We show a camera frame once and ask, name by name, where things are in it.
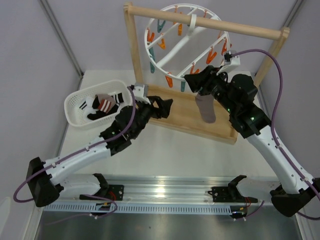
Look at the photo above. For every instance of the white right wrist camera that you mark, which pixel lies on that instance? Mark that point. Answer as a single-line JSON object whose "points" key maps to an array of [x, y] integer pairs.
{"points": [[231, 61]]}

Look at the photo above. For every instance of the white slotted cable duct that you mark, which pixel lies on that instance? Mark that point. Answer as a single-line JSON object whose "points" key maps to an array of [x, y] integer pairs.
{"points": [[145, 208]]}

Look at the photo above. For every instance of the white perforated plastic basket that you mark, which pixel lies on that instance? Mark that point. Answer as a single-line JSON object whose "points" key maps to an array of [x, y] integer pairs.
{"points": [[78, 104]]}

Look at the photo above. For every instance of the metal wall rail left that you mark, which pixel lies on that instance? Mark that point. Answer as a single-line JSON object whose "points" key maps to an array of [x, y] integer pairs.
{"points": [[53, 21]]}

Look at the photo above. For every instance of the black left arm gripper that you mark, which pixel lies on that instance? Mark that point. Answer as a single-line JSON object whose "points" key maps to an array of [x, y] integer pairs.
{"points": [[164, 107]]}

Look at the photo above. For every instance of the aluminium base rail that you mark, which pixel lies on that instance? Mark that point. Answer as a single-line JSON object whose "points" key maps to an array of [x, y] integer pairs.
{"points": [[146, 189]]}

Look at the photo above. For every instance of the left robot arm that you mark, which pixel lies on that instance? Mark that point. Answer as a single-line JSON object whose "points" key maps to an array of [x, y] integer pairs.
{"points": [[54, 178]]}

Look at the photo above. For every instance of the wooden hanger stand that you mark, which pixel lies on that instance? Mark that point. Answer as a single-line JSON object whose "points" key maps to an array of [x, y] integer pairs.
{"points": [[185, 115]]}

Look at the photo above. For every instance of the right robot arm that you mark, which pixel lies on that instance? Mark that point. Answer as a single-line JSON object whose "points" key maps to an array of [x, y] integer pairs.
{"points": [[295, 187]]}

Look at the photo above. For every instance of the taupe sock with orange stripes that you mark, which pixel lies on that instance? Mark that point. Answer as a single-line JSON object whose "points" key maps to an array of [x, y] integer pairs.
{"points": [[205, 104]]}

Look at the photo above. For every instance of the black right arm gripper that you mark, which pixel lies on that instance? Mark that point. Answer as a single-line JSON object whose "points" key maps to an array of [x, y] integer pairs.
{"points": [[204, 79]]}

